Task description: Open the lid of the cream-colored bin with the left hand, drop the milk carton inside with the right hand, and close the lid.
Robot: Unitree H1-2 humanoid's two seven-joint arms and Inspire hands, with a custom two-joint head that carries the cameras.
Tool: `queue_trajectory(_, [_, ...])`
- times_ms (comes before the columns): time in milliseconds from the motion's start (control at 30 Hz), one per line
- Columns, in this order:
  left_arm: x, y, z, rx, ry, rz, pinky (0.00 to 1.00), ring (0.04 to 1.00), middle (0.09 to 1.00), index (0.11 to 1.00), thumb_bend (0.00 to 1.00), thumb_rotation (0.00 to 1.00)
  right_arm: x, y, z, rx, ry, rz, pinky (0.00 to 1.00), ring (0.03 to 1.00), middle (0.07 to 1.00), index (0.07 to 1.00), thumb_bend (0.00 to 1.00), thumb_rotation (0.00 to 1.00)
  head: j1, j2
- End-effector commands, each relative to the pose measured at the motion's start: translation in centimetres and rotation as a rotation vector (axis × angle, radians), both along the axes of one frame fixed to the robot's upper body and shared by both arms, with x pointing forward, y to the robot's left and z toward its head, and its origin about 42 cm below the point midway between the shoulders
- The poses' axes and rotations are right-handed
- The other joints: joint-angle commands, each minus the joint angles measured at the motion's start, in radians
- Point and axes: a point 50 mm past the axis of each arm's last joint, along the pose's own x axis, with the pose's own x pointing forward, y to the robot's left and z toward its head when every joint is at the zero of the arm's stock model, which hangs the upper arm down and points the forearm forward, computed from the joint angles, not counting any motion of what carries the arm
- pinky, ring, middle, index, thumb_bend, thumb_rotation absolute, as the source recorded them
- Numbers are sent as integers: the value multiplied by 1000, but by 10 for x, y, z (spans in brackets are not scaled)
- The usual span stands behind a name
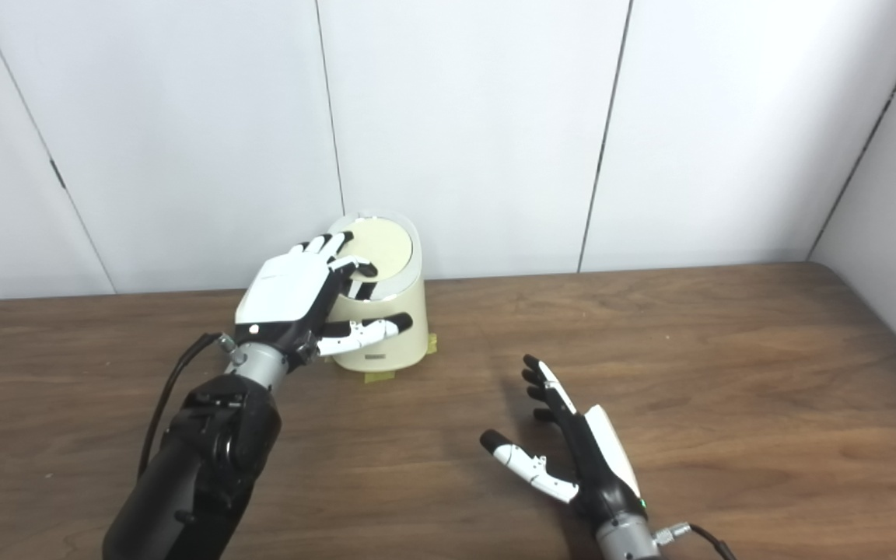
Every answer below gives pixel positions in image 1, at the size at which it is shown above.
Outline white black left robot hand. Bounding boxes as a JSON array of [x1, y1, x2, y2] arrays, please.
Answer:
[[233, 231, 415, 366]]

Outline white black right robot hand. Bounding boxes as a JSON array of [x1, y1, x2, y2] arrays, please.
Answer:
[[479, 355, 647, 522]]

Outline cream round bin lid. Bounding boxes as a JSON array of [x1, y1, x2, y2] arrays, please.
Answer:
[[331, 218, 414, 282]]

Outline cream-colored round trash bin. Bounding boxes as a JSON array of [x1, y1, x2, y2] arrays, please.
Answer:
[[316, 212, 429, 373]]

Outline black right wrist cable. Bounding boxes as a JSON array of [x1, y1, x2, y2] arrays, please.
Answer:
[[650, 523, 737, 560]]

